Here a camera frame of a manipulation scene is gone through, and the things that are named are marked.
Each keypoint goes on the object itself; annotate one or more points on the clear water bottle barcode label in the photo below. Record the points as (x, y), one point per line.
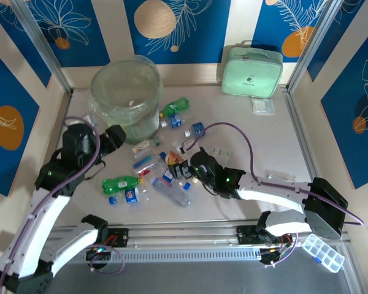
(168, 177)

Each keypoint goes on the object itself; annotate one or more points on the large clear water bottle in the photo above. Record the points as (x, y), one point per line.
(174, 197)

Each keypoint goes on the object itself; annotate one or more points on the clear tea bottle bird label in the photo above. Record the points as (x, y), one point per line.
(141, 146)

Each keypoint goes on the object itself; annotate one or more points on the green Sprite plastic bottle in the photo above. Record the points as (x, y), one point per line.
(116, 185)

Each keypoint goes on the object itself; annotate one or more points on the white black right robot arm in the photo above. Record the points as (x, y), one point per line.
(273, 199)

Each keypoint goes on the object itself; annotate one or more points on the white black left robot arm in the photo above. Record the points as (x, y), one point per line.
(53, 214)

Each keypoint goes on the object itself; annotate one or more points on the clear plastic bin liner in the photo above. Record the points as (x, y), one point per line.
(110, 114)

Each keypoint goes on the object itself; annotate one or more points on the clear plastic bin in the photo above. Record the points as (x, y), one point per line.
(144, 128)

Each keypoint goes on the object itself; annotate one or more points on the crumpled green bottle yellow cap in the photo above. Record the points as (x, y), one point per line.
(174, 107)

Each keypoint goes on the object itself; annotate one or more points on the flat clear plastic packet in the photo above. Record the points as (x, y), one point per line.
(280, 175)

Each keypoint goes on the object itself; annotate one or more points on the small clear plastic box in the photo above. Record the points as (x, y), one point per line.
(263, 106)

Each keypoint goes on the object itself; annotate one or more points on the mint green medicine bag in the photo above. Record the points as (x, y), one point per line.
(248, 73)

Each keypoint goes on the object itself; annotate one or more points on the clear plastic pill organizer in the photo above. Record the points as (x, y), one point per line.
(325, 252)

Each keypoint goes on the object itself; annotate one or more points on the aluminium side rail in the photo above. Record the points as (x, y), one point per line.
(67, 102)
(297, 128)

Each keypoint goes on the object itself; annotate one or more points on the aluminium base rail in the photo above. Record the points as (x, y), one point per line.
(184, 232)

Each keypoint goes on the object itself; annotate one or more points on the aluminium frame post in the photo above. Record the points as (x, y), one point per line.
(318, 39)
(40, 39)

